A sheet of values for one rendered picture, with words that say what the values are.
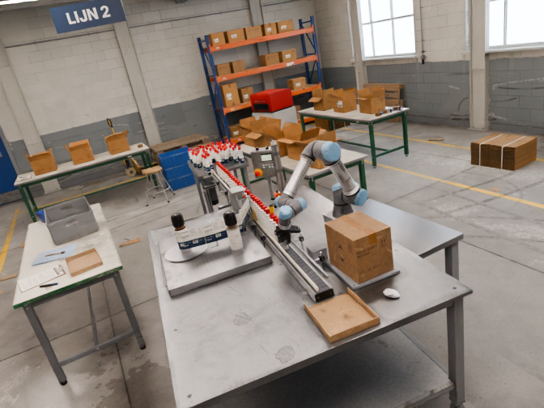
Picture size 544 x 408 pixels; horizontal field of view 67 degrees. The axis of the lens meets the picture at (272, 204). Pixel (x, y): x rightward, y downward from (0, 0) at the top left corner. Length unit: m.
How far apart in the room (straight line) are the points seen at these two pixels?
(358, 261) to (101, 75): 8.44
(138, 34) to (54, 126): 2.69
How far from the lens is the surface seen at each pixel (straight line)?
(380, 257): 2.34
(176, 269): 2.83
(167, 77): 10.22
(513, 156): 6.25
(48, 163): 7.93
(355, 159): 4.66
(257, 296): 2.40
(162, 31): 10.26
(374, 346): 2.90
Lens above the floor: 2.15
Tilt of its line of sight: 21 degrees down
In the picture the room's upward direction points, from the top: 11 degrees counter-clockwise
